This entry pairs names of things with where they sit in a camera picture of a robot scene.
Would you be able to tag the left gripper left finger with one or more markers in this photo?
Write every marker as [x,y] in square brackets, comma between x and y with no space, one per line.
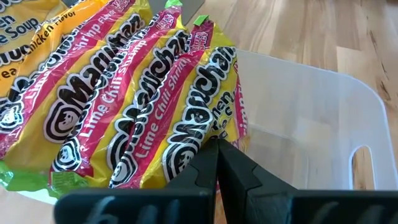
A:
[199,174]

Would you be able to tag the yellow creamy chicken ramen pack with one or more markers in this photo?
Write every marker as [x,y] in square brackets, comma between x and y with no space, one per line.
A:
[18,28]

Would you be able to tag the clear plastic bin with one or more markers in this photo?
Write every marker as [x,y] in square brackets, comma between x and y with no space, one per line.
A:
[295,102]

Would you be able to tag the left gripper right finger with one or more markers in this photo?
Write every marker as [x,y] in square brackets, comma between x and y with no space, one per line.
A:
[239,180]

